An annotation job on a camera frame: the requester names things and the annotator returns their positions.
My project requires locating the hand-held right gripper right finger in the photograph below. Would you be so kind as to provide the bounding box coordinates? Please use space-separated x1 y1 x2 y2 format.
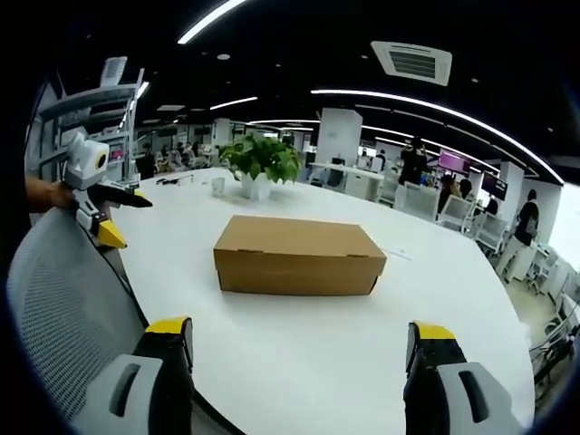
402 320 522 435

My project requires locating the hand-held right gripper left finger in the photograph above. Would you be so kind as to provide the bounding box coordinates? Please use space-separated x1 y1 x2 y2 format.
72 316 195 435

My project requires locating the brown cardboard shoe box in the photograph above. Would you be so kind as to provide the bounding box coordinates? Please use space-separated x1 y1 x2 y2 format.
213 215 388 297

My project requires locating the white metal shelf rack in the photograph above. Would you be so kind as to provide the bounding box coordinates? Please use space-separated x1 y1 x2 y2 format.
27 56 150 187

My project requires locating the grey mesh office chair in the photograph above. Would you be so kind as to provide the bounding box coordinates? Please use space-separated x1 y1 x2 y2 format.
5 206 150 422

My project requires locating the green potted plant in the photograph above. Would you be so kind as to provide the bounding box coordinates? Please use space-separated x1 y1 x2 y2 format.
217 133 303 201

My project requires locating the white paper sheet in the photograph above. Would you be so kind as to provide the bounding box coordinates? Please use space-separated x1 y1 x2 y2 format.
381 246 414 262

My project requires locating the white office chair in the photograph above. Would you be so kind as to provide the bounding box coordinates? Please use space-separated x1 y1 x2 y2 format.
470 210 510 257
392 180 441 223

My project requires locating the pink lit monitor screen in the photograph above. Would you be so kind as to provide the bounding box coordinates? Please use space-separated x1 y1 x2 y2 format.
438 150 472 174

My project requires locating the ceiling air conditioner vent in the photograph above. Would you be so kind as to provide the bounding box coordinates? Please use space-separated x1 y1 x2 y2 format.
370 40 453 87

